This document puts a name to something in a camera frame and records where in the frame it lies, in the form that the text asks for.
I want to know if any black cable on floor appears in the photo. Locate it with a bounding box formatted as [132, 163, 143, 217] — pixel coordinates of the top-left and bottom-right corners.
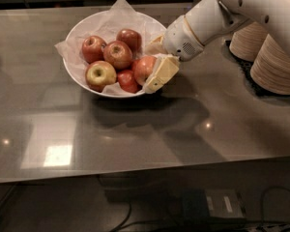
[109, 186, 290, 232]

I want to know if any grey box under table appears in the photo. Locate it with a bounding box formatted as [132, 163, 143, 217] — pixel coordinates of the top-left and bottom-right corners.
[182, 188, 247, 220]

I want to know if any white ceramic bowl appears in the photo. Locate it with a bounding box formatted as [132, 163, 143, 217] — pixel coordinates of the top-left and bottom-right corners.
[62, 10, 172, 99]

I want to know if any red-orange apple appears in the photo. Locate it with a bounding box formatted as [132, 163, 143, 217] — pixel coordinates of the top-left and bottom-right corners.
[134, 56, 157, 86]

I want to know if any paper bowl stack front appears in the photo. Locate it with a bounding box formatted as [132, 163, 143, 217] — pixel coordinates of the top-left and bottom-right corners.
[250, 35, 290, 95]

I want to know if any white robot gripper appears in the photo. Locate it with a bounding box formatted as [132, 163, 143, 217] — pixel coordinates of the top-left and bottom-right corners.
[142, 15, 204, 94]

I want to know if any dark red apple back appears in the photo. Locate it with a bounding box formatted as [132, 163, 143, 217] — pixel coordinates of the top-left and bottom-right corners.
[116, 28, 142, 52]

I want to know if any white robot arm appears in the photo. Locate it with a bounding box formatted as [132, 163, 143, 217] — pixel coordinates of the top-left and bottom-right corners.
[143, 0, 290, 94]

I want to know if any small red apple front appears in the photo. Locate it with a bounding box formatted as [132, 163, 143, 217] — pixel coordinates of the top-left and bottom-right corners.
[117, 70, 139, 94]

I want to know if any black rubber mat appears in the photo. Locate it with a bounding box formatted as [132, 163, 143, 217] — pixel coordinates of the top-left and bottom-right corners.
[229, 49, 290, 96]

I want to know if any red apple back left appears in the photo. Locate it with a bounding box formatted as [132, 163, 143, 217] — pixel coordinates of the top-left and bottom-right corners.
[82, 35, 106, 64]

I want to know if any red apple centre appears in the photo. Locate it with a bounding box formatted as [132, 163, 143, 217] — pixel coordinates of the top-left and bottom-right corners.
[103, 41, 132, 70]

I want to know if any yellow-green apple front left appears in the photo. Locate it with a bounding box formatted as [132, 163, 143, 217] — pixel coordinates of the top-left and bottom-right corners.
[85, 61, 117, 92]

